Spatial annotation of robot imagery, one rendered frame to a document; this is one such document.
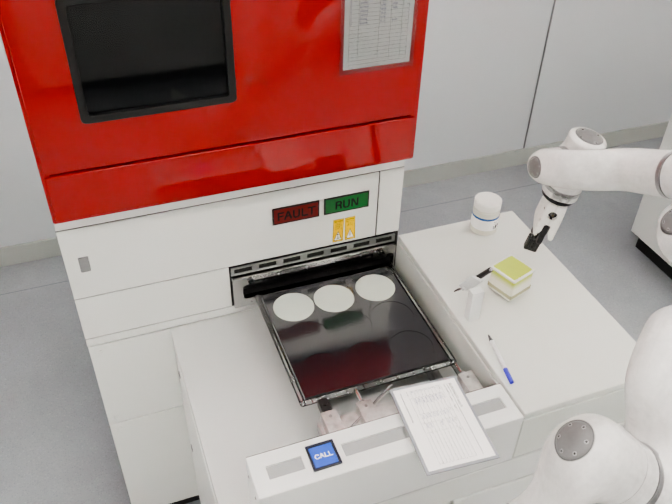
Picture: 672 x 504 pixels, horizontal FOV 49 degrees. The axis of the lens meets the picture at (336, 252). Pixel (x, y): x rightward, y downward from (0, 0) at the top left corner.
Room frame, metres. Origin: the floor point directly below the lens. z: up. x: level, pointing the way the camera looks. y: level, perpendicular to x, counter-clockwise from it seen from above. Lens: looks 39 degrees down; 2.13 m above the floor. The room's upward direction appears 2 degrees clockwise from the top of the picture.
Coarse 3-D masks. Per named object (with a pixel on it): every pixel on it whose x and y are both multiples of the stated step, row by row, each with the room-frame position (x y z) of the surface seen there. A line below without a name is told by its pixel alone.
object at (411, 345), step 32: (352, 288) 1.37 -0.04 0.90; (320, 320) 1.25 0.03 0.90; (352, 320) 1.26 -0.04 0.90; (384, 320) 1.26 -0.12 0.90; (416, 320) 1.26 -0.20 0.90; (288, 352) 1.15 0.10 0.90; (320, 352) 1.15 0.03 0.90; (352, 352) 1.15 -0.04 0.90; (384, 352) 1.16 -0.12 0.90; (416, 352) 1.16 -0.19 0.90; (320, 384) 1.06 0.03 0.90; (352, 384) 1.06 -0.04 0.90
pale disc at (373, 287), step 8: (360, 280) 1.40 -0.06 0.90; (368, 280) 1.40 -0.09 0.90; (376, 280) 1.41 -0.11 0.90; (384, 280) 1.41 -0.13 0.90; (360, 288) 1.37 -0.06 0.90; (368, 288) 1.37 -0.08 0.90; (376, 288) 1.37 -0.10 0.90; (384, 288) 1.38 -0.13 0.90; (392, 288) 1.38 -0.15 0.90; (368, 296) 1.34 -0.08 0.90; (376, 296) 1.34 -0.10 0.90; (384, 296) 1.35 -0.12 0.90
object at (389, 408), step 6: (390, 402) 1.03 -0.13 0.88; (378, 408) 1.01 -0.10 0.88; (384, 408) 1.01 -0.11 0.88; (390, 408) 1.01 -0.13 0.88; (396, 408) 1.01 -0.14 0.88; (348, 414) 0.99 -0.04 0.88; (354, 414) 0.99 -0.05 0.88; (384, 414) 0.99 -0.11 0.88; (390, 414) 0.99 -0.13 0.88; (342, 420) 0.98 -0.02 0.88; (348, 420) 0.98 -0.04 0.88; (354, 420) 0.98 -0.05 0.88; (318, 426) 0.96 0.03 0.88; (348, 426) 0.96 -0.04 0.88; (318, 432) 0.96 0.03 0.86; (324, 432) 0.94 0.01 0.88
